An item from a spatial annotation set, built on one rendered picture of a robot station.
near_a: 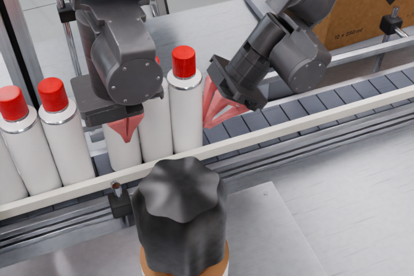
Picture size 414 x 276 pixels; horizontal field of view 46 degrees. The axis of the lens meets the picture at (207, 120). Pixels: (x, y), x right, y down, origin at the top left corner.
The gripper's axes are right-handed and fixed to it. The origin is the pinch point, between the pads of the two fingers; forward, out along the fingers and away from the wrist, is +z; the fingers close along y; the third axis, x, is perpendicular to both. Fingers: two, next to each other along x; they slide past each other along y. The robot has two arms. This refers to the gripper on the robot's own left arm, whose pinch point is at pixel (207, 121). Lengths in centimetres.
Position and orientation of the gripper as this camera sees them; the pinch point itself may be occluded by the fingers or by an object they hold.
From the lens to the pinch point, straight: 79.2
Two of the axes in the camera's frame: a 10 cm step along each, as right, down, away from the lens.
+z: -5.6, 7.2, 4.0
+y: 3.7, 6.5, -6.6
